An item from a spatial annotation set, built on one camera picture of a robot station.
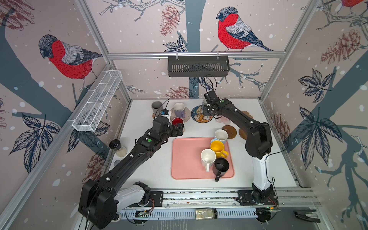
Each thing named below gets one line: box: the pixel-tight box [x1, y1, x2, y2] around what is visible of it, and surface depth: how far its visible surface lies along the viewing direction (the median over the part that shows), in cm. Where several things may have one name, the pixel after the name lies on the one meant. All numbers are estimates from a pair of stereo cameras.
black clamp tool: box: [293, 209, 322, 223], surface depth 69 cm
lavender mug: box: [173, 102, 186, 118], surface depth 109 cm
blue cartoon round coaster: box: [191, 105, 214, 124], surface depth 112 cm
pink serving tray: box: [171, 137, 235, 180], surface depth 88 cm
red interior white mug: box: [171, 117, 184, 126], surface depth 100 cm
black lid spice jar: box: [108, 138, 128, 158], surface depth 84 cm
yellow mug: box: [210, 139, 229, 159], surface depth 87 cm
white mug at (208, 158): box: [200, 148, 217, 172], surface depth 81 cm
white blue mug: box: [210, 128, 229, 145], surface depth 90 cm
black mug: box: [212, 157, 230, 183], surface depth 79 cm
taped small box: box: [195, 207, 218, 220], surface depth 67 cm
